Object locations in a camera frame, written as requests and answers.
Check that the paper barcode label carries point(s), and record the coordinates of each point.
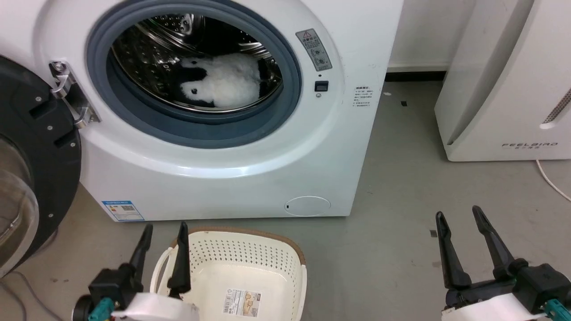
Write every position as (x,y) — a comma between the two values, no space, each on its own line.
(242,303)

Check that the blue energy label sticker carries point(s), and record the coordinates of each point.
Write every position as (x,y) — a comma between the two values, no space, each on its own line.
(123,211)

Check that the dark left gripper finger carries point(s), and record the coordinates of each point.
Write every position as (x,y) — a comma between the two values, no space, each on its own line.
(142,250)
(180,263)

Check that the small white text sticker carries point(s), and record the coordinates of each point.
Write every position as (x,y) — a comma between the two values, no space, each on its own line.
(362,97)

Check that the white front-load washing machine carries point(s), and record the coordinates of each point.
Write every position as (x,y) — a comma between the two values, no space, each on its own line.
(223,187)

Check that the black door latch socket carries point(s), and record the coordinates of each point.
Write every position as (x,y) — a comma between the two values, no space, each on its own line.
(321,86)

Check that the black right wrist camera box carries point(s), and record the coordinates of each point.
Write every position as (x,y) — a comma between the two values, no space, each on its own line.
(542,285)

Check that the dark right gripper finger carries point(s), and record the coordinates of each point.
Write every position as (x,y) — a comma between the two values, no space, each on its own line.
(493,243)
(450,256)

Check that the cream perforated laundry basket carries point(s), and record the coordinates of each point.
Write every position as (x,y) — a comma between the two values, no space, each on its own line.
(250,267)

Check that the round white filter cover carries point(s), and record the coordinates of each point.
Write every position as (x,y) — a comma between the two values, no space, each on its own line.
(308,206)

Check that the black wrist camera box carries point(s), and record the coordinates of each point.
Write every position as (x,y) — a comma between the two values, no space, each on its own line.
(111,285)
(542,285)

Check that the grey warning sticker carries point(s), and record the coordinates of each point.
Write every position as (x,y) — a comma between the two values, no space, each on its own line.
(314,50)

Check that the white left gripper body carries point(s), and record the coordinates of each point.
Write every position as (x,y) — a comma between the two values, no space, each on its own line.
(156,308)

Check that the silver door hinge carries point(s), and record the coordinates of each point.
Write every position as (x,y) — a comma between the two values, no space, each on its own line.
(71,96)

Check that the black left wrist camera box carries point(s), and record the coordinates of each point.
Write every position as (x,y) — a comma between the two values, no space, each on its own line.
(111,285)

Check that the black and white plush panda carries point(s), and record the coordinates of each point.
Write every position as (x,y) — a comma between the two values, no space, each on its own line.
(232,80)

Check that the black round washer door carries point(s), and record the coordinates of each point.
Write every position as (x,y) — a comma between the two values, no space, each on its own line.
(42,147)

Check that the white air purifier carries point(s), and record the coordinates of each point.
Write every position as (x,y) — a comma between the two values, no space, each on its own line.
(499,89)

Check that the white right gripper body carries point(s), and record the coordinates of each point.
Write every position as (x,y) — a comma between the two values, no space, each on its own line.
(486,307)

